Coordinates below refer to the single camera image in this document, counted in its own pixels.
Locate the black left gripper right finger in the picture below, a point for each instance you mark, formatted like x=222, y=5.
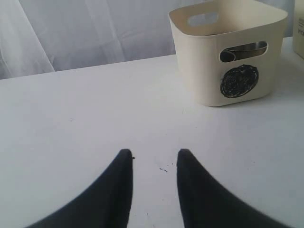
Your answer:
x=205, y=203

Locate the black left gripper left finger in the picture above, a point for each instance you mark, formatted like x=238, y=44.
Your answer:
x=106, y=203

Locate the steel cup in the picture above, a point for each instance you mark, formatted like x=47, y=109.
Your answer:
x=243, y=51

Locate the cream bin with circle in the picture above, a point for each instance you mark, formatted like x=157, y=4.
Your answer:
x=202, y=31

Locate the white backdrop curtain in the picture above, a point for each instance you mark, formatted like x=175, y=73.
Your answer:
x=41, y=36

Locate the cream bin with triangle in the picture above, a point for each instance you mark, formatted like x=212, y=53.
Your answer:
x=298, y=28

